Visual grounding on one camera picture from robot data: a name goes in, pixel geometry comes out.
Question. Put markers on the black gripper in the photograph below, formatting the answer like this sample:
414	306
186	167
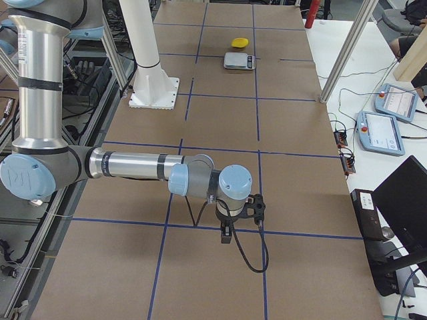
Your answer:
227	220

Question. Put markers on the yellow mango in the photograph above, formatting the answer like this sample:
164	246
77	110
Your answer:
240	43

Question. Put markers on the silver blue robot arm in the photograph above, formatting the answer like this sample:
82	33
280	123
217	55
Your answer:
42	162

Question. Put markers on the near orange black connector block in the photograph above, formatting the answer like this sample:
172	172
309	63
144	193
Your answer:
347	160

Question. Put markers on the orange black connector block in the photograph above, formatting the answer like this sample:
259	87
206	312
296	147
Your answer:
340	134
347	160

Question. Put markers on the far orange black connector block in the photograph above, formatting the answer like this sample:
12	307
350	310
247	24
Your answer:
340	134

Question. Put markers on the black desktop computer box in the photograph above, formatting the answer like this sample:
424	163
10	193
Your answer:
377	240

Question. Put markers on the grey electronic kitchen scale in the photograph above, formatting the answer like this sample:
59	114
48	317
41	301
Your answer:
239	61

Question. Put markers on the black laptop computer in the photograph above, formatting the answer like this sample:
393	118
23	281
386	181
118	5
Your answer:
401	199

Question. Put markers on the near blue teach pendant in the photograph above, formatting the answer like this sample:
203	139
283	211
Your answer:
379	133

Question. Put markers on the blue teach pendant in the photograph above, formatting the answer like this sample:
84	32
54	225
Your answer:
379	133
397	101

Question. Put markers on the far blue teach pendant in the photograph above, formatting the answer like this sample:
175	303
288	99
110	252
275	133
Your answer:
397	101

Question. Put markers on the red fire extinguisher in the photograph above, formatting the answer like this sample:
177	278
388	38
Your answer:
312	13

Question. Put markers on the wooden board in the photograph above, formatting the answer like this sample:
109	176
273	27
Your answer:
413	61

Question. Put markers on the seated person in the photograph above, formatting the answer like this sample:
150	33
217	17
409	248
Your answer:
401	45

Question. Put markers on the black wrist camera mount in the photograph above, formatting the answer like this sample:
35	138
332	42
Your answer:
254	208

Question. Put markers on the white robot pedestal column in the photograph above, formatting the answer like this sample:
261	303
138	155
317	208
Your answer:
152	88

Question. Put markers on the aluminium frame post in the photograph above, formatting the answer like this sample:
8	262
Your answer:
350	42

